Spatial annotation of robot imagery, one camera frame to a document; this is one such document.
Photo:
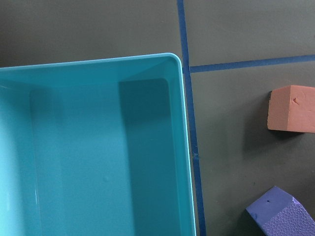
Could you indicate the teal plastic bin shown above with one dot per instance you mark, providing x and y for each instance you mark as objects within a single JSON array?
[{"x": 95, "y": 148}]

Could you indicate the orange block left side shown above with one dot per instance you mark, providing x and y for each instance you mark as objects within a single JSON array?
[{"x": 292, "y": 108}]

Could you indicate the brown paper table cover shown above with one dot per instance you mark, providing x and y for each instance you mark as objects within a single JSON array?
[{"x": 233, "y": 54}]

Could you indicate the purple block left side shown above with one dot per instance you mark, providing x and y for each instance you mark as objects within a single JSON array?
[{"x": 278, "y": 213}]

